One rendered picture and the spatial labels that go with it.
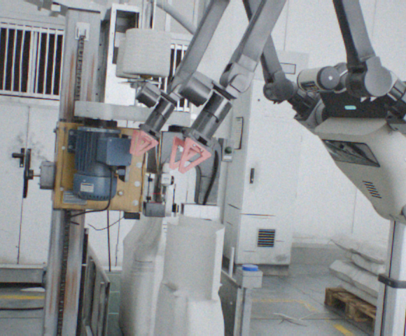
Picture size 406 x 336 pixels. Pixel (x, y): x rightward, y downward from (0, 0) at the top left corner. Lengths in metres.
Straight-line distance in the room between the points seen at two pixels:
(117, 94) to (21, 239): 1.38
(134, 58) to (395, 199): 0.98
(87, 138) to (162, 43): 0.41
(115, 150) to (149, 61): 0.33
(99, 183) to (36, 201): 2.96
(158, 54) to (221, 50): 3.46
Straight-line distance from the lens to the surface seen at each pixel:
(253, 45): 1.58
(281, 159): 6.34
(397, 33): 7.63
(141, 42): 2.28
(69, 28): 2.51
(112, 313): 3.46
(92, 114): 2.23
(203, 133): 1.53
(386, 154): 1.89
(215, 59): 5.70
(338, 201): 7.32
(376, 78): 1.68
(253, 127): 6.22
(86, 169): 2.26
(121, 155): 2.20
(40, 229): 5.23
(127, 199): 2.48
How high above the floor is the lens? 1.36
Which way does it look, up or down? 3 degrees down
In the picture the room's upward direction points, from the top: 5 degrees clockwise
